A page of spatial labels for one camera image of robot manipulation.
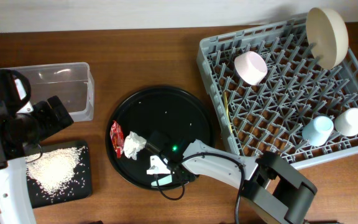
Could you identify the white cup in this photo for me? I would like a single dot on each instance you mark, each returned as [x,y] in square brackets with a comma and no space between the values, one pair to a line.
[347,122]

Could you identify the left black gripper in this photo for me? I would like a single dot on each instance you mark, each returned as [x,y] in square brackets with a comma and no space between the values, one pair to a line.
[51,126]

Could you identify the spilled rice grains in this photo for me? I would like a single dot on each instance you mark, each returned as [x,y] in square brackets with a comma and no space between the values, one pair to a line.
[59,173]

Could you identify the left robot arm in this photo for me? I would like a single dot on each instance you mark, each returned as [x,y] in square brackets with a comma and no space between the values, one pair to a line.
[20,134]

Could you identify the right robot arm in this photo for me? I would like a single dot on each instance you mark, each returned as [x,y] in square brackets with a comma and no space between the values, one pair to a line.
[274,189]

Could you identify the red snack wrapper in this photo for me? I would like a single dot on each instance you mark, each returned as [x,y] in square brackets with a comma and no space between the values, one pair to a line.
[117,138]

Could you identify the light blue cup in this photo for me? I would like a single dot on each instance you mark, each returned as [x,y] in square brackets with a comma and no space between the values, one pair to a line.
[318,130]

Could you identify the white tissue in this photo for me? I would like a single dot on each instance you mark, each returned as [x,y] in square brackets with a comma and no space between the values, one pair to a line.
[133,144]

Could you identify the round black serving tray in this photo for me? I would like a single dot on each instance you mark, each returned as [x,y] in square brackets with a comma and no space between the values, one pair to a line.
[168,117]

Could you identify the black rectangular tray bin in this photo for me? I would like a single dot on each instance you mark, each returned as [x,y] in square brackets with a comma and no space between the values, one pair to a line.
[37,201]

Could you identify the light blue plastic spoon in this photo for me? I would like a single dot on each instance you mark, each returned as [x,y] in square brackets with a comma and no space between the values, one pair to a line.
[162,181]

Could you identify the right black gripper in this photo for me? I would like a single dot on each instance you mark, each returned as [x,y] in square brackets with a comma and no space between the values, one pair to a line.
[181,179]

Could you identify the clear plastic bin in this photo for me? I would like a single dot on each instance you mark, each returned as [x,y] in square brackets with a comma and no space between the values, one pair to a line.
[71,82]

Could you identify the yellow plastic knife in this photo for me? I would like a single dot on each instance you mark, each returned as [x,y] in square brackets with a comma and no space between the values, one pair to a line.
[227,110]

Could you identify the large beige bowl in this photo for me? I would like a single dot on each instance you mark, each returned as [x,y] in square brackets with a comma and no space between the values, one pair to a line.
[327,32]

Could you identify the small pink bowl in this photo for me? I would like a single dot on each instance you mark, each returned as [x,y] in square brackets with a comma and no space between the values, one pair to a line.
[251,67]

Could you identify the grey dishwasher rack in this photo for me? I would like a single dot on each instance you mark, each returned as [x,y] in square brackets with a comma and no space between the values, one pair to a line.
[270,116]

